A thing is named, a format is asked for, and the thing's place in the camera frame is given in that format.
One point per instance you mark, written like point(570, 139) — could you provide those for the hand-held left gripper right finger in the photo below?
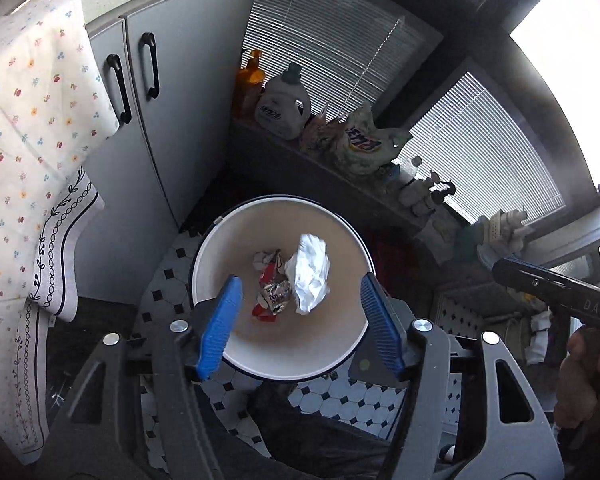
point(380, 327)

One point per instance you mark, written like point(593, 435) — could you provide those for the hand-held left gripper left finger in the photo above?
point(219, 327)

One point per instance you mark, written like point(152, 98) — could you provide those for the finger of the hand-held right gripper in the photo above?
point(530, 282)

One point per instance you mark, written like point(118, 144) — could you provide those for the white round trash bin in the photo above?
point(240, 240)

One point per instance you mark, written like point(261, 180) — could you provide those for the person's right hand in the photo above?
point(580, 375)

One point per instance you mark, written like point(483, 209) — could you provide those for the white perforated bottle holder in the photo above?
point(505, 235)

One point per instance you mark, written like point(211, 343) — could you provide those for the red silver crumpled wrapper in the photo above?
point(274, 297)

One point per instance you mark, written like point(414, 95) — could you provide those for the red cloth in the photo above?
point(397, 260)

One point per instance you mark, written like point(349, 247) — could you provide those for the teal plastic container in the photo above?
point(467, 245)

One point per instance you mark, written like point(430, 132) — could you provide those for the small crumpled paper ball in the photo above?
point(264, 260)

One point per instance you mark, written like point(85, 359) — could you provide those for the white crumpled paper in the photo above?
point(307, 275)

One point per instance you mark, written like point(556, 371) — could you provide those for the dark pump bottle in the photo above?
point(445, 191)

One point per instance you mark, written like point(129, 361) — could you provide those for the person's left leg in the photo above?
point(320, 440)

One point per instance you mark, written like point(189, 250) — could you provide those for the white window blind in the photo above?
point(490, 160)
point(330, 45)

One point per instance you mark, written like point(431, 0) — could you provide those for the white pump bottle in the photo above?
point(422, 200)

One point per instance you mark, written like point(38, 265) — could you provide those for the clear bottle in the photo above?
point(411, 170)

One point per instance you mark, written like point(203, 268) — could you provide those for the white cloth black vine border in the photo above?
point(65, 240)

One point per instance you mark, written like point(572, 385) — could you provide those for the white green detergent bag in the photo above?
point(365, 147)

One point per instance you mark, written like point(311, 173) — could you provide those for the grey window ledge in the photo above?
point(300, 165)

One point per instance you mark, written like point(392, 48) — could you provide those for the grey cabinet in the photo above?
point(190, 110)

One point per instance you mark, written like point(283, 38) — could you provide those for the white detergent jug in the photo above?
point(282, 110)

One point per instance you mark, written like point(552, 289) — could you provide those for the orange bottle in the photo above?
point(250, 85)

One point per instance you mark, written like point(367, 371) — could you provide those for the white floral print cloth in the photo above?
point(35, 110)

